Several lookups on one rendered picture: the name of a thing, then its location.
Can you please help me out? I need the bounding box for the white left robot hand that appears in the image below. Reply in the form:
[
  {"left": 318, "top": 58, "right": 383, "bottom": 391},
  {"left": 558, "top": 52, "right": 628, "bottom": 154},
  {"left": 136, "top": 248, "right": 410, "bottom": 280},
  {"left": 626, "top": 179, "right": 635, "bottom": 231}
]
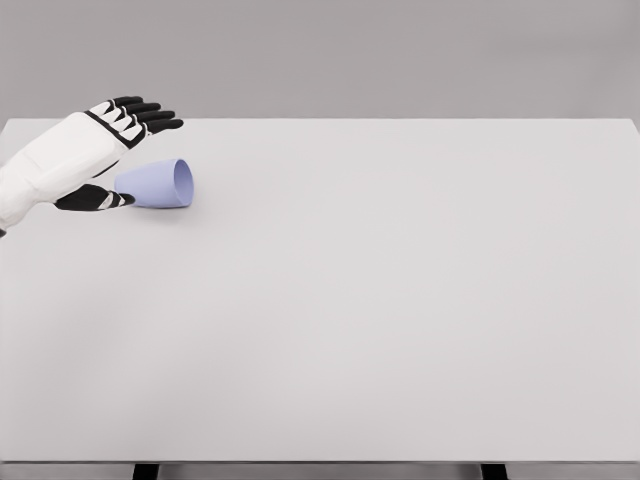
[{"left": 16, "top": 94, "right": 185, "bottom": 213}]

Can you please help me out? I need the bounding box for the light purple cup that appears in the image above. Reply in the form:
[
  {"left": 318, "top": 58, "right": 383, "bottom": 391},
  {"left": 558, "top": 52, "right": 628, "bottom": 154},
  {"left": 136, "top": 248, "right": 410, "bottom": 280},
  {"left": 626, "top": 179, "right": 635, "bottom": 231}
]
[{"left": 114, "top": 158, "right": 194, "bottom": 209}]

